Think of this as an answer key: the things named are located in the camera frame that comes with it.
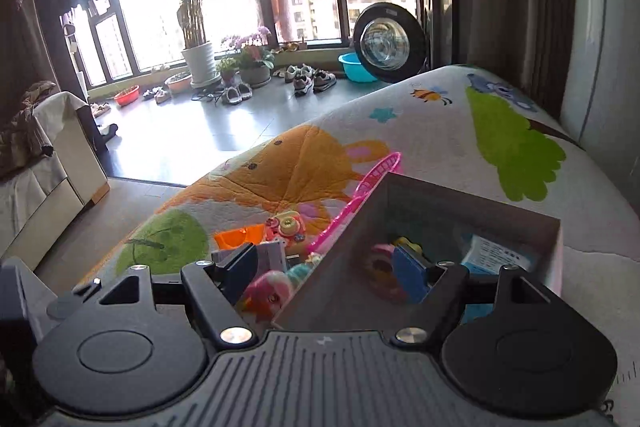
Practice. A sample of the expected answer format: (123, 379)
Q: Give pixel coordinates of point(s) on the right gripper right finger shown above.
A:
(436, 293)

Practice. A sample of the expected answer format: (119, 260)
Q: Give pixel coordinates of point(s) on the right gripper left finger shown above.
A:
(213, 289)

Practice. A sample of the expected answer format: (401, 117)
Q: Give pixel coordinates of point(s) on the pink squishy animal toy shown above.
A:
(265, 297)

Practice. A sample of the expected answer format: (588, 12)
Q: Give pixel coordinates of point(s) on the pink plastic toy net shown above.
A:
(367, 191)

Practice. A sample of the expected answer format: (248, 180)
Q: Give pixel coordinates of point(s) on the blue tissue pack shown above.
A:
(482, 256)

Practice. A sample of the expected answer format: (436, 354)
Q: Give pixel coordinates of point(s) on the grey battery charger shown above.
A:
(270, 257)

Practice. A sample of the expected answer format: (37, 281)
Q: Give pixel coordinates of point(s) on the orange plastic toy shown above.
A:
(235, 238)

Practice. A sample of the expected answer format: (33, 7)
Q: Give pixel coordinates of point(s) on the pink round toy in box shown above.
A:
(378, 266)

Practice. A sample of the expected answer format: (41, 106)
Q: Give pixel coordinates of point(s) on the pink cardboard box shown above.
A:
(426, 219)

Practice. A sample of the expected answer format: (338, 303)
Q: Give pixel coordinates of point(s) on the colourful cartoon play mat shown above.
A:
(459, 127)

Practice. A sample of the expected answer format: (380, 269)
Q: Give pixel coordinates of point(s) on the beige sofa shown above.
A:
(49, 172)

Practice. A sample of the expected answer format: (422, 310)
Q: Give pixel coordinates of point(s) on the white sneaker pair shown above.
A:
(236, 94)

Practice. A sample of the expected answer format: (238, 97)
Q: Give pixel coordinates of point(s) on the terracotta bowl planter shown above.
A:
(179, 83)

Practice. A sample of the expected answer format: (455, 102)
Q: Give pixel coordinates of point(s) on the red plastic basin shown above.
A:
(127, 96)

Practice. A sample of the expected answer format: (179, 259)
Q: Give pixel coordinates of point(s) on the small green potted plant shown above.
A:
(227, 67)

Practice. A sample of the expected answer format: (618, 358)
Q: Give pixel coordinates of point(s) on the pink flowering potted plant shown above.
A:
(251, 56)

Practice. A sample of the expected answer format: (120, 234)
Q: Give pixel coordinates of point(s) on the sneaker pair by window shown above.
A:
(318, 81)

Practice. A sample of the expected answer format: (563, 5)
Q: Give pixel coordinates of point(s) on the blue plastic basin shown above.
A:
(354, 70)

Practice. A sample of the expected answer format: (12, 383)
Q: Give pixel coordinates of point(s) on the black round fan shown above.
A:
(390, 43)

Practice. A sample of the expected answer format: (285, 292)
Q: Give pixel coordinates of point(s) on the white air conditioner column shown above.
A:
(600, 107)

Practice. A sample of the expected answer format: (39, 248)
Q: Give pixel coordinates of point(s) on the yellow pink toy camera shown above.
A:
(285, 226)

